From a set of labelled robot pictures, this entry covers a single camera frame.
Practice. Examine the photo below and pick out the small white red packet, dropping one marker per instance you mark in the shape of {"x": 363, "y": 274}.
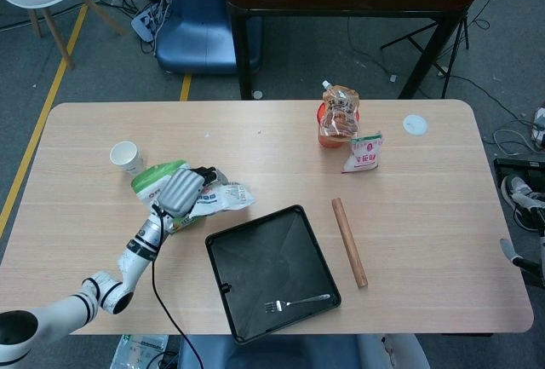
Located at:
{"x": 364, "y": 156}

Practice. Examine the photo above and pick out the white power strip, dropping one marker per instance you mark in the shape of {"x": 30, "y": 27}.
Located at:
{"x": 147, "y": 24}

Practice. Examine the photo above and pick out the white paper cup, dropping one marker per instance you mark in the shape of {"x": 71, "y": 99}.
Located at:
{"x": 125, "y": 158}

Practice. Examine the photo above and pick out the grey shoe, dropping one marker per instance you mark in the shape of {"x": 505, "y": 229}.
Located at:
{"x": 507, "y": 249}

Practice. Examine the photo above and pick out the wooden rolling pin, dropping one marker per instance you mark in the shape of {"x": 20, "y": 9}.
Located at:
{"x": 349, "y": 241}

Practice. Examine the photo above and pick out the silver metal fork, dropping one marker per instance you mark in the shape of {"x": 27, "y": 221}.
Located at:
{"x": 298, "y": 302}

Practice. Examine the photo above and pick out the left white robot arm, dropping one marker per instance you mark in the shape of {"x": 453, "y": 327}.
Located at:
{"x": 136, "y": 258}

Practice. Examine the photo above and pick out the black tripod stand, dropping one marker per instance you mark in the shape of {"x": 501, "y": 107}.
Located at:
{"x": 462, "y": 24}

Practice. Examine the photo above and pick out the green white corn starch bag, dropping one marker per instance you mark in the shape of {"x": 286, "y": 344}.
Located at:
{"x": 147, "y": 181}

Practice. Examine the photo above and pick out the blue chair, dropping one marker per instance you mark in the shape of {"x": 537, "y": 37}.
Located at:
{"x": 196, "y": 36}

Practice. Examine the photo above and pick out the white sugar bag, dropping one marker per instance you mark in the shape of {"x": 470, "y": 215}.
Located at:
{"x": 230, "y": 198}

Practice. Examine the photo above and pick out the blue robot torso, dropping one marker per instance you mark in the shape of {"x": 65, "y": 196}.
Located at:
{"x": 264, "y": 354}

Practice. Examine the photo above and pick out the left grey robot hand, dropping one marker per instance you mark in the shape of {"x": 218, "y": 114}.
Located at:
{"x": 179, "y": 192}

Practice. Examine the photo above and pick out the clear plastic bottle pack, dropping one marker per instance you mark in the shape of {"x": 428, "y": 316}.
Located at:
{"x": 136, "y": 352}

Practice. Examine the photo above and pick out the brown sauce spout pouch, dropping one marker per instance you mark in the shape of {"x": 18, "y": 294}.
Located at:
{"x": 338, "y": 109}

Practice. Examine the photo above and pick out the black square plastic tray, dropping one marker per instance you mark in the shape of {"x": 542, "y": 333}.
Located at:
{"x": 272, "y": 266}

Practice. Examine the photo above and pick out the white round table grommet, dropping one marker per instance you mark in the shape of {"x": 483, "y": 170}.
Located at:
{"x": 415, "y": 124}

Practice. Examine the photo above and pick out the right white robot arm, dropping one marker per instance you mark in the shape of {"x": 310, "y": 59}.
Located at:
{"x": 396, "y": 354}

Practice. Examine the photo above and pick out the grey white sneaker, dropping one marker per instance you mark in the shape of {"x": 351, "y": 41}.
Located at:
{"x": 517, "y": 192}

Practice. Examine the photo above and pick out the black floor stand base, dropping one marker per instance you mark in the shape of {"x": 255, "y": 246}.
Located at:
{"x": 517, "y": 166}

